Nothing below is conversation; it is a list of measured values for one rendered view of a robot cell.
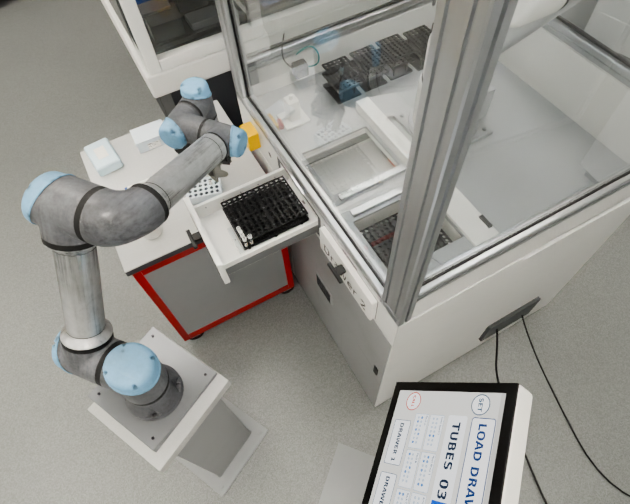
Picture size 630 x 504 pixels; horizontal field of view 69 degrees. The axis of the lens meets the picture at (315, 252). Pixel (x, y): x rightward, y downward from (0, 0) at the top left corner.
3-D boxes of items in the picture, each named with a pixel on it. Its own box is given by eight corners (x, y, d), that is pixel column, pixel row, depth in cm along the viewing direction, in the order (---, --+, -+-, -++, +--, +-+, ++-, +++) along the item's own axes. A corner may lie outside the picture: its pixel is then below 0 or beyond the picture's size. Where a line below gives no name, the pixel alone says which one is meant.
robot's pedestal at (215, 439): (223, 497, 181) (159, 477, 117) (168, 451, 191) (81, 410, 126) (268, 430, 194) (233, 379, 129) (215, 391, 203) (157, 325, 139)
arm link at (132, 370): (152, 412, 113) (135, 397, 102) (106, 392, 116) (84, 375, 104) (177, 368, 119) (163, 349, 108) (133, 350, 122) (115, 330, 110)
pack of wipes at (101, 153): (125, 166, 173) (120, 158, 170) (101, 178, 171) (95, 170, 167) (110, 143, 180) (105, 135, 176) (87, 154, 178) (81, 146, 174)
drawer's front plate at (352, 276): (369, 321, 130) (372, 305, 121) (320, 247, 144) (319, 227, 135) (375, 318, 131) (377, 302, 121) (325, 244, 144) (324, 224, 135)
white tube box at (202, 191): (189, 206, 162) (186, 199, 159) (187, 188, 167) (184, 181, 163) (223, 198, 163) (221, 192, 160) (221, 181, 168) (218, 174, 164)
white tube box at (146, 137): (140, 154, 177) (135, 144, 172) (134, 140, 181) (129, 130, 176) (171, 142, 179) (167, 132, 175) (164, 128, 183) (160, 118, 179)
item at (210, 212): (228, 276, 138) (223, 266, 133) (197, 216, 150) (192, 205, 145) (342, 221, 147) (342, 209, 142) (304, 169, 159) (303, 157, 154)
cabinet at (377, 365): (374, 414, 195) (393, 351, 127) (269, 240, 244) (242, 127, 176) (545, 312, 216) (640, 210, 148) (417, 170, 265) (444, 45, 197)
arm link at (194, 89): (171, 91, 118) (187, 71, 122) (183, 123, 127) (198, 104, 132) (197, 97, 116) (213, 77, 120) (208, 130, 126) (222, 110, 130)
